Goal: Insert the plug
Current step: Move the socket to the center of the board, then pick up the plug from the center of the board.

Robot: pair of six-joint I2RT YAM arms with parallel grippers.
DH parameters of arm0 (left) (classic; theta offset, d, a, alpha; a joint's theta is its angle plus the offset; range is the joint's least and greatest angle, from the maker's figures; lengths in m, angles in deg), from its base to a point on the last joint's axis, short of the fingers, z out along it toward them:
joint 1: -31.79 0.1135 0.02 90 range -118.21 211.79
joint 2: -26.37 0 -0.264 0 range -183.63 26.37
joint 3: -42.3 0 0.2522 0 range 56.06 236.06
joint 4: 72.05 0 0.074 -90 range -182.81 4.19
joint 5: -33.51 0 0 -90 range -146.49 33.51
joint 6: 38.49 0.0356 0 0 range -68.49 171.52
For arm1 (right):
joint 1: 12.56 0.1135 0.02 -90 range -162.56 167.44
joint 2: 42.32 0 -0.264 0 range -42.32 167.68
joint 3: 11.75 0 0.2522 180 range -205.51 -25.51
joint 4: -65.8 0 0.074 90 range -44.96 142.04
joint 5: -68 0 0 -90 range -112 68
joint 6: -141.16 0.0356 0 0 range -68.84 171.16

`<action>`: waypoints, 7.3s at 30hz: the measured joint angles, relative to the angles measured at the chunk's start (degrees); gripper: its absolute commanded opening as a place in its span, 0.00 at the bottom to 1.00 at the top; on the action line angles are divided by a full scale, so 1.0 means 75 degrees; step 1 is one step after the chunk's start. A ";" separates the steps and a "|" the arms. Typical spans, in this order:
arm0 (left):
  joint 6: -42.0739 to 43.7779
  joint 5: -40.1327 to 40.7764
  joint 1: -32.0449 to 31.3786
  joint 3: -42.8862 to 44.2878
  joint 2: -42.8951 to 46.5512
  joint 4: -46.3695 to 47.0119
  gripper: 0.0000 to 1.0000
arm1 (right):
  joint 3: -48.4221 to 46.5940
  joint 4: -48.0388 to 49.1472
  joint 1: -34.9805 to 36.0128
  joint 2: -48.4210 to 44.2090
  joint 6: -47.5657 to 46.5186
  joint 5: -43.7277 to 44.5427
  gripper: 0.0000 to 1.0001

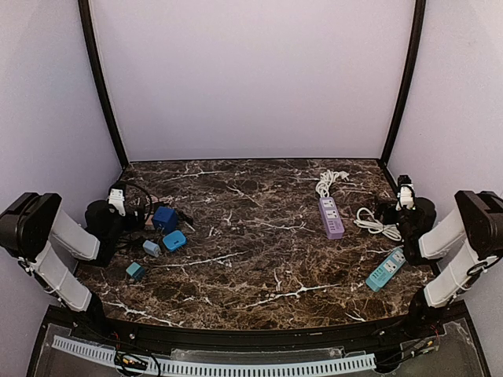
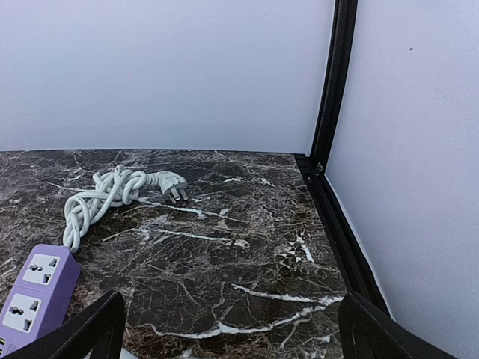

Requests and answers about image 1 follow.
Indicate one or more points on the left black frame post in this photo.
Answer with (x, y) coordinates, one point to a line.
(99, 81)

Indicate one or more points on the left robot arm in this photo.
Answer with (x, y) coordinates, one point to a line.
(34, 226)

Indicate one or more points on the dark blue cube socket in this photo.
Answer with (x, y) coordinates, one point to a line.
(165, 220)

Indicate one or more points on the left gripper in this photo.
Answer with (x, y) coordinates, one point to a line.
(131, 212)

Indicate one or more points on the blue flat square adapter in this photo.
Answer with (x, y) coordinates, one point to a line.
(174, 240)

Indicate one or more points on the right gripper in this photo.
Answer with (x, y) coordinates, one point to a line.
(391, 212)

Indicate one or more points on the teal charger plug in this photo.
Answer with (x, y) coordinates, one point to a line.
(135, 271)

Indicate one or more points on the white slotted cable duct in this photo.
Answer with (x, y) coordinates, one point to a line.
(322, 362)

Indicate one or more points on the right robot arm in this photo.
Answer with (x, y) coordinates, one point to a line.
(471, 234)

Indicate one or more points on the purple power strip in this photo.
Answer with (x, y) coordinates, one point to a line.
(330, 216)

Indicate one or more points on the teal power strip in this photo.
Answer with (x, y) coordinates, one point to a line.
(395, 259)

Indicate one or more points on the black charger with cable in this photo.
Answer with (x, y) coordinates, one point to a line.
(147, 204)

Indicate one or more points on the black frame post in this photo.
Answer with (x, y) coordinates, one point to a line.
(99, 81)
(407, 77)

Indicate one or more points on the right black frame post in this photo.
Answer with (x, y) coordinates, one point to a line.
(407, 77)

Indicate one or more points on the light blue charger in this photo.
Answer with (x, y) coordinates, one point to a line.
(151, 248)

